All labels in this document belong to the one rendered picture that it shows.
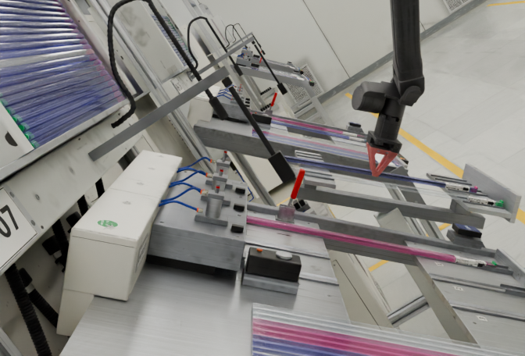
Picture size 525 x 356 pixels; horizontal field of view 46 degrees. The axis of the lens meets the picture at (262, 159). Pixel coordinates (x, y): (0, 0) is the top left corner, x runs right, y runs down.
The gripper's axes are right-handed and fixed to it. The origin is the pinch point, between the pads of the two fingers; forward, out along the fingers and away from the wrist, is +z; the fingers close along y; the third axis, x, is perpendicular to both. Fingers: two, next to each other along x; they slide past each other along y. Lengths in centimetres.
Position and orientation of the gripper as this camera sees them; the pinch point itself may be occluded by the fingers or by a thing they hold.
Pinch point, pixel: (375, 172)
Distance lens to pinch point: 154.7
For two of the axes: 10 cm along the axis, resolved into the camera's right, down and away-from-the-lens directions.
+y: 0.1, 2.4, -9.7
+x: 9.8, 2.0, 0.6
